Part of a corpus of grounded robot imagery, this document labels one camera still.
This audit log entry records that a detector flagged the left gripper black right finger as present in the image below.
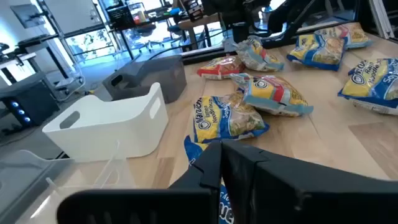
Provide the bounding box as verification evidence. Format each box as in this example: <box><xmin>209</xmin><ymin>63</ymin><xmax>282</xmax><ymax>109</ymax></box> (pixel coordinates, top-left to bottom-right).
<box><xmin>221</xmin><ymin>139</ymin><xmax>398</xmax><ymax>224</ymax></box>

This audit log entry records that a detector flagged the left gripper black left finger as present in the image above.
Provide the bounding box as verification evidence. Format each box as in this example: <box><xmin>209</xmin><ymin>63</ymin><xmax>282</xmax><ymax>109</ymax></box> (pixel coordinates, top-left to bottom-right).
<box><xmin>57</xmin><ymin>140</ymin><xmax>222</xmax><ymax>224</ymax></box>

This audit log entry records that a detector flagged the blue Maruchan soy sauce pack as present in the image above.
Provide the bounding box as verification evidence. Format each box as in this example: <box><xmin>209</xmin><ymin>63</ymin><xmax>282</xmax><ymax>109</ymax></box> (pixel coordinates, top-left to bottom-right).
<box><xmin>183</xmin><ymin>134</ymin><xmax>234</xmax><ymax>224</ymax></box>
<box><xmin>338</xmin><ymin>57</ymin><xmax>398</xmax><ymax>116</ymax></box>
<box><xmin>286</xmin><ymin>32</ymin><xmax>346</xmax><ymax>72</ymax></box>
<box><xmin>192</xmin><ymin>93</ymin><xmax>271</xmax><ymax>144</ymax></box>

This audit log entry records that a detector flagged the light blue Maruchan noodle pack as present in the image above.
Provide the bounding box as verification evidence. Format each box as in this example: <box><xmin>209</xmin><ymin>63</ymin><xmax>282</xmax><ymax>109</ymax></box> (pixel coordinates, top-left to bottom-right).
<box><xmin>233</xmin><ymin>35</ymin><xmax>285</xmax><ymax>73</ymax></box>
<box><xmin>229</xmin><ymin>73</ymin><xmax>314</xmax><ymax>118</ymax></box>
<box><xmin>313</xmin><ymin>22</ymin><xmax>374</xmax><ymax>50</ymax></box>

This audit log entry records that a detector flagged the red Maruchan beef noodle pack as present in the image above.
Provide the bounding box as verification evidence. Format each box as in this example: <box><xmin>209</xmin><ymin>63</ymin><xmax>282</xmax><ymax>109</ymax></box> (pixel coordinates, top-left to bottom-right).
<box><xmin>197</xmin><ymin>55</ymin><xmax>246</xmax><ymax>81</ymax></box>

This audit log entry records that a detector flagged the white plastic bin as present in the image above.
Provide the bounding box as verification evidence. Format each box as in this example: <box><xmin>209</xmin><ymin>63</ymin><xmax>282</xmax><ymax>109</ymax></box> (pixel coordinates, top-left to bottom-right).
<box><xmin>42</xmin><ymin>82</ymin><xmax>170</xmax><ymax>163</ymax></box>

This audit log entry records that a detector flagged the clear plastic bin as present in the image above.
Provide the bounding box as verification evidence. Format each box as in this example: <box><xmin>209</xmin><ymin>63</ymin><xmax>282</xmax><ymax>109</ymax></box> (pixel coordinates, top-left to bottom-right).
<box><xmin>0</xmin><ymin>139</ymin><xmax>137</xmax><ymax>224</ymax></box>

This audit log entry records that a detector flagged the grey plastic bin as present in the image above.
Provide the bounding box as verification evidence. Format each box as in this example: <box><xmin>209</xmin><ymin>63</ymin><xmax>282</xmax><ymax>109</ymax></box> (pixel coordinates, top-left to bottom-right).
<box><xmin>101</xmin><ymin>54</ymin><xmax>188</xmax><ymax>105</ymax></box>

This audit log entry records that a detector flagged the black computer tower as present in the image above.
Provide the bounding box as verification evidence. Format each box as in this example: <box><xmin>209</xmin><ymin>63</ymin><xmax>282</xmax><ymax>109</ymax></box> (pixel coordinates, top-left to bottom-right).
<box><xmin>0</xmin><ymin>72</ymin><xmax>60</xmax><ymax>128</ymax></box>

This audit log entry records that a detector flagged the black office chair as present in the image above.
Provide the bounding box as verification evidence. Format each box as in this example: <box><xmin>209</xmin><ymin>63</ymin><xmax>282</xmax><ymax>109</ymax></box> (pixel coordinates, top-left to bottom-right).
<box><xmin>132</xmin><ymin>23</ymin><xmax>165</xmax><ymax>54</ymax></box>

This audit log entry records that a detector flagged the wooden desk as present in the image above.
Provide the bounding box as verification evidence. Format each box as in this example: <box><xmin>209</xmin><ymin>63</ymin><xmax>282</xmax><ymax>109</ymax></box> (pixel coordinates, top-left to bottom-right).
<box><xmin>177</xmin><ymin>14</ymin><xmax>222</xmax><ymax>52</ymax></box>

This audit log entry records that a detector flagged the grey wall-mounted monitor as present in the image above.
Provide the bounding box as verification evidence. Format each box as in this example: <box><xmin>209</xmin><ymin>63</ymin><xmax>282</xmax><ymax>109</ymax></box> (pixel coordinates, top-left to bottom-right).
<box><xmin>10</xmin><ymin>3</ymin><xmax>47</xmax><ymax>29</ymax></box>

